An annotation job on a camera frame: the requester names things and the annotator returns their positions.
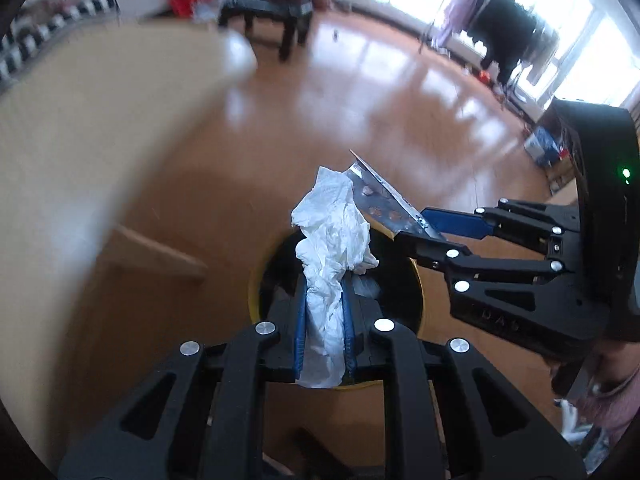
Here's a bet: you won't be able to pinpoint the yellow rimmed trash bin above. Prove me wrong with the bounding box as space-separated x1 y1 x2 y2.
247 219 426 392

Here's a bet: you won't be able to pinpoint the green white paper box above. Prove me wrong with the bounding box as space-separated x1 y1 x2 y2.
344 151 445 240

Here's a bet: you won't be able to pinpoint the dark clothes on rack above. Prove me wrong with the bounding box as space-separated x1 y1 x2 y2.
465 0 536 87

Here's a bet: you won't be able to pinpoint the pink sleeve forearm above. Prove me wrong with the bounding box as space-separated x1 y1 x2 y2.
574 367 639 446

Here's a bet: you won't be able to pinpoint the white tissue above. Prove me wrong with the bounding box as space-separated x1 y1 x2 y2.
291 167 378 389

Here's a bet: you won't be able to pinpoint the black low table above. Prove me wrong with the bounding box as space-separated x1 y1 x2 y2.
217 0 314 63

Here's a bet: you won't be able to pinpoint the person right hand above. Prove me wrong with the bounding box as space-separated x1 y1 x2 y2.
544 339 639 399

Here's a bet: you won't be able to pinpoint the striped black white sofa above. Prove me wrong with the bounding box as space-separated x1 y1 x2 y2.
1 0 119 92

